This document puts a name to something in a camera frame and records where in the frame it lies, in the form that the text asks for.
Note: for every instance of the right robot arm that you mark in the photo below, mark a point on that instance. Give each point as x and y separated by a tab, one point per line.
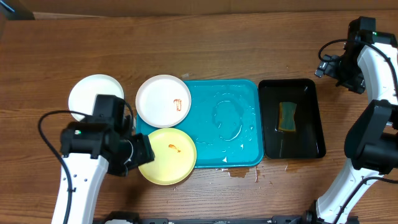
371	153

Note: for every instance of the white plate with stain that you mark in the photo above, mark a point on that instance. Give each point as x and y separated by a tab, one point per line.
83	94

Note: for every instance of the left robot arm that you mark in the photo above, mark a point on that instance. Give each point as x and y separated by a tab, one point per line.
89	152

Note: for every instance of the green yellow sponge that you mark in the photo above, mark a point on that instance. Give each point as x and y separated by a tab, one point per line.
286	121

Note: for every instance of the teal plastic tray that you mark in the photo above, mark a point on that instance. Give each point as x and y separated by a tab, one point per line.
224	122

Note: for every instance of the black plastic tray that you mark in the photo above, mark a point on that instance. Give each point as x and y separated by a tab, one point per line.
308	140

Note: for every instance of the yellow-green plate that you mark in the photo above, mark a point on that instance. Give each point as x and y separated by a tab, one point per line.
175	157

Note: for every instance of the white plate left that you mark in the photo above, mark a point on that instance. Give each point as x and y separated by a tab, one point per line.
163	101

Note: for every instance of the dark object top-left corner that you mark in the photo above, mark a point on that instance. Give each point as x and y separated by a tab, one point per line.
15	10

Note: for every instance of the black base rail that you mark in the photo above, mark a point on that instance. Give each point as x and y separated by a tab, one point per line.
128	217

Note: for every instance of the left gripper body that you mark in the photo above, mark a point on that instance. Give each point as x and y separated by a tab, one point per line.
135	152

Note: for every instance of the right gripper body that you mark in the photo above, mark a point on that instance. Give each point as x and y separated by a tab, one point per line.
343	71

